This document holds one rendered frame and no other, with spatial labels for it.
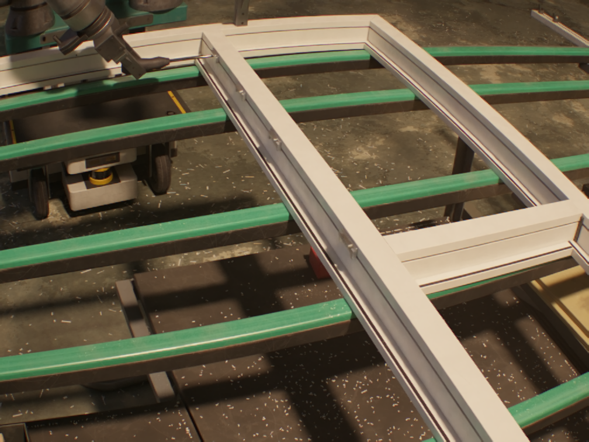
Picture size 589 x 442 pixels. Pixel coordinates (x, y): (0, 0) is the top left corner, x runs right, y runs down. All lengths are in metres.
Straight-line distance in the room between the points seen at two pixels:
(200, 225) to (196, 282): 0.34
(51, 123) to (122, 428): 1.64
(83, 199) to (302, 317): 1.72
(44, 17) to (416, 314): 1.78
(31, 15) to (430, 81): 1.34
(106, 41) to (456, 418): 0.97
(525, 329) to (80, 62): 1.11
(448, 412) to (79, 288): 1.70
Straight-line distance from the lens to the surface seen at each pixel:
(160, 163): 2.75
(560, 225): 1.26
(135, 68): 1.57
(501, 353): 1.47
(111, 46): 1.49
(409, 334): 0.98
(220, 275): 1.55
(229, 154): 3.10
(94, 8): 1.48
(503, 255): 1.20
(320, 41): 1.86
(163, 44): 1.73
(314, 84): 3.71
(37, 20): 2.46
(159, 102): 2.79
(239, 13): 1.76
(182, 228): 1.20
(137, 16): 2.54
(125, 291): 1.56
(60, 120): 2.73
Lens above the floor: 1.57
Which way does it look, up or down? 34 degrees down
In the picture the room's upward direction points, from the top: 5 degrees clockwise
